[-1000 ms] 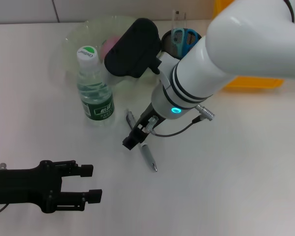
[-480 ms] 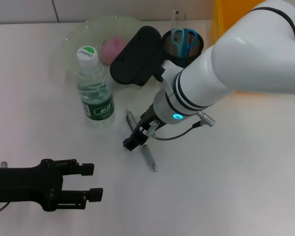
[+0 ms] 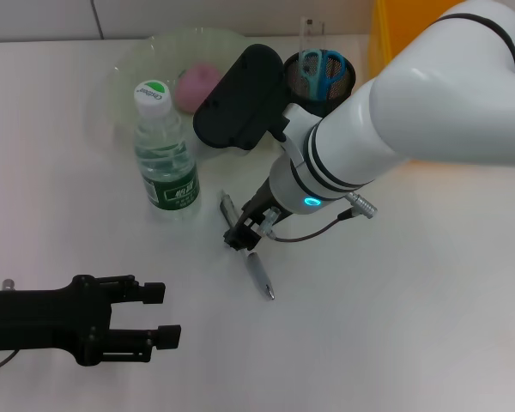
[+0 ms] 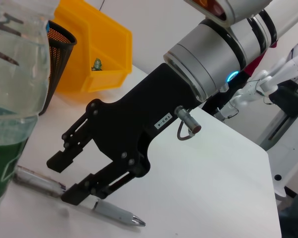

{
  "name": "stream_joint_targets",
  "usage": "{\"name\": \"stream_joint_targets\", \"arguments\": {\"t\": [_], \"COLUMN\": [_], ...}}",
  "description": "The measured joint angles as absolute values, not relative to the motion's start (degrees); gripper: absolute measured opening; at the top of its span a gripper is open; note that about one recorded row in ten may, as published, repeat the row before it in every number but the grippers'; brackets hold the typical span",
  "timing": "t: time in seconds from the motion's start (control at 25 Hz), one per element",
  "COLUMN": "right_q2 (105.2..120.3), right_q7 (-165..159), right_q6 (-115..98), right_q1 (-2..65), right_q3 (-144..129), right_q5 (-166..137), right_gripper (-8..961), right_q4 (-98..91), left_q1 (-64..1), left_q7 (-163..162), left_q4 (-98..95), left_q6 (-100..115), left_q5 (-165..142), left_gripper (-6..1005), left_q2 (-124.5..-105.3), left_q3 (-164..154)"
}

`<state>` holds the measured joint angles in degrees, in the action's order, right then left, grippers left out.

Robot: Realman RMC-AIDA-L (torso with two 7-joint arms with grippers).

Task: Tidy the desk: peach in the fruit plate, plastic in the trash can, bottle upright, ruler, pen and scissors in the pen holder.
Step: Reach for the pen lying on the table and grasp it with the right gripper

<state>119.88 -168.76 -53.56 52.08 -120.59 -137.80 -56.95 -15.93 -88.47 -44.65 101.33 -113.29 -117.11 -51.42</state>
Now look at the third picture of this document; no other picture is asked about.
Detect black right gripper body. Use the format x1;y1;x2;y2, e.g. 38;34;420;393
239;174;281;229

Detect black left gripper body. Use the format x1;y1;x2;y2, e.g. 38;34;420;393
0;274;113;368

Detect grey retractable pen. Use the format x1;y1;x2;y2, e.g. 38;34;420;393
219;191;277;301

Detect clear green-label water bottle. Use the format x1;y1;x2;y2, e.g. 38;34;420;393
132;79;202;223

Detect blue scissors with sheath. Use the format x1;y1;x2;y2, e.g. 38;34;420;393
299;48;347;102

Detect transparent plastic ruler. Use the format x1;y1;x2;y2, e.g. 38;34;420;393
299;15;328;56

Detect black mesh pen holder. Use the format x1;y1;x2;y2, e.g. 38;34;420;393
282;50;357;118

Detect pink peach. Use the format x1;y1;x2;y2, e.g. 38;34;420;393
174;63;223;115

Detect green glass fruit plate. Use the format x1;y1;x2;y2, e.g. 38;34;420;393
106;26;252;165

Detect yellow plastic bin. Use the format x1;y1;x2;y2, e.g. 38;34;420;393
367;0;441;82

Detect thin left gripper cable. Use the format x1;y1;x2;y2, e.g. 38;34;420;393
0;348;21;378

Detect right gripper cable with connector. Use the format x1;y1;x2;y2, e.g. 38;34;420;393
257;191;379;245

